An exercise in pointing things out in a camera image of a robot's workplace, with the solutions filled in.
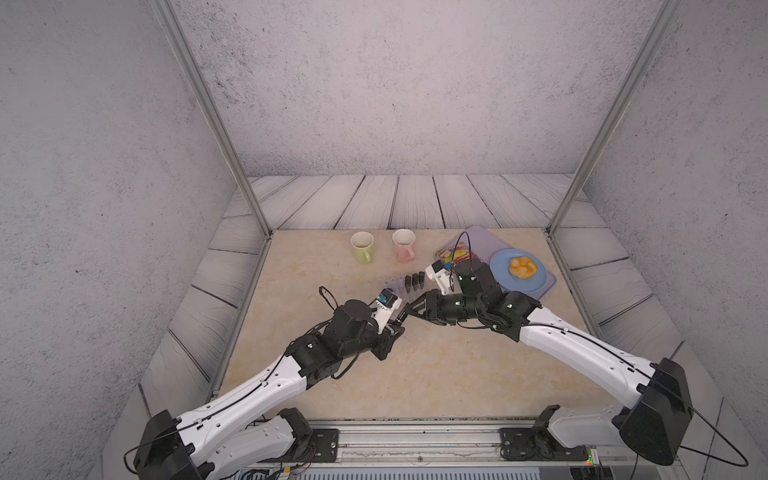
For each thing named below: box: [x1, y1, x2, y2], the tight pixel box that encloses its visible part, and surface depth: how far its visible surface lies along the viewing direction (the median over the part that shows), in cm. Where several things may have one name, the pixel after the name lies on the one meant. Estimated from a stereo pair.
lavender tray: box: [436, 225, 557, 299], surface depth 110 cm
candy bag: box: [435, 241, 477, 269], surface depth 113 cm
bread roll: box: [509, 256, 538, 279], surface depth 107 cm
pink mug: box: [392, 228, 416, 263], surface depth 107 cm
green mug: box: [350, 231, 375, 265], surface depth 107 cm
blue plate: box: [490, 248, 548, 294], surface depth 107 cm
